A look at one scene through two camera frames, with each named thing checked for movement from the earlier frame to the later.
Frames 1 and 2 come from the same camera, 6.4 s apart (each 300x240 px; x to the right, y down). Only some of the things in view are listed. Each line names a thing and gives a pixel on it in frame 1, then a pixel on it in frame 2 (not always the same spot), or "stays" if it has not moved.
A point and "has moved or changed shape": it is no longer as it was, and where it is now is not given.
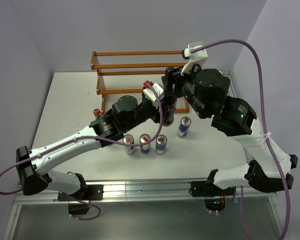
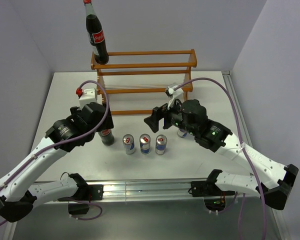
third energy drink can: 161,144 stays
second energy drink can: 145,148 stays
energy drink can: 128,138 stays
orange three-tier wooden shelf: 123,73 stays
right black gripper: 170,77 → 159,112
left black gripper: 156,116 → 75,111
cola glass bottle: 168,113 has moved or changed shape
